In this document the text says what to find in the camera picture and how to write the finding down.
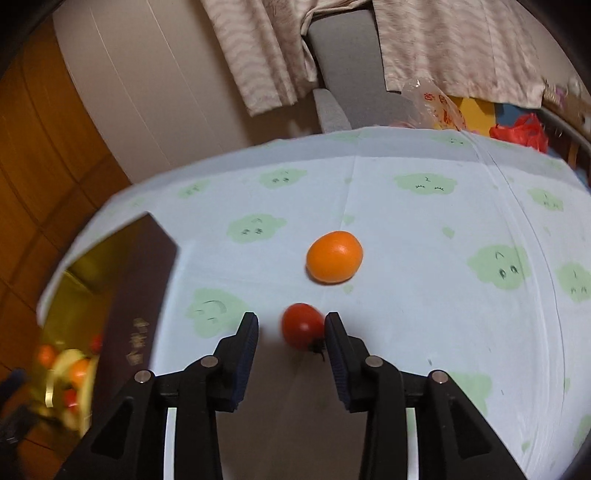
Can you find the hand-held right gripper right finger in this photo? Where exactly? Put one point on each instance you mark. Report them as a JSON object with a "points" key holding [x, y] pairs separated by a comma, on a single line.
{"points": [[337, 364]]}

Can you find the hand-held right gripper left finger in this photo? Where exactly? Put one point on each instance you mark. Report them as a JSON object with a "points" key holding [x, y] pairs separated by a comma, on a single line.
{"points": [[242, 364]]}

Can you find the large red cherry tomato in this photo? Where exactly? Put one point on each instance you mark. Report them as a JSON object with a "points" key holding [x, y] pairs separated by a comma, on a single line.
{"points": [[300, 325]]}

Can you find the large orange tangerine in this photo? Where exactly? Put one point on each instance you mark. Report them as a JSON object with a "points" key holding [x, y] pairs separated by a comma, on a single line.
{"points": [[334, 256]]}

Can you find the dark brown gold-lined box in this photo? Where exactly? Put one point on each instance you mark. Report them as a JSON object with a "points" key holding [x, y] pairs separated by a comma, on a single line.
{"points": [[138, 286]]}

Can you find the light blue cloud-print tablecloth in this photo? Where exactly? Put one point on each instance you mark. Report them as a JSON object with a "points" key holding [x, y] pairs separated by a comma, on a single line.
{"points": [[415, 277]]}

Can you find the wooden wardrobe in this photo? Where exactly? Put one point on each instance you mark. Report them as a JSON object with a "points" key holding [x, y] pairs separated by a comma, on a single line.
{"points": [[46, 184]]}

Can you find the clear plastic bag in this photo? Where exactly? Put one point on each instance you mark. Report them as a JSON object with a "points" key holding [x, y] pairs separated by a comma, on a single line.
{"points": [[434, 106]]}

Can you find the yellow cushion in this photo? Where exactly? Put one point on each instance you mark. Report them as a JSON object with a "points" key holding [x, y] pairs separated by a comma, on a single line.
{"points": [[475, 113]]}

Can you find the grey upholstered chair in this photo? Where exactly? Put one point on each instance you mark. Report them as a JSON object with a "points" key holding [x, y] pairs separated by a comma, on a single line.
{"points": [[355, 74]]}

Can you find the red plastic bag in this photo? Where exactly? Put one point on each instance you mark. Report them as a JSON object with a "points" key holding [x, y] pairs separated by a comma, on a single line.
{"points": [[521, 134]]}

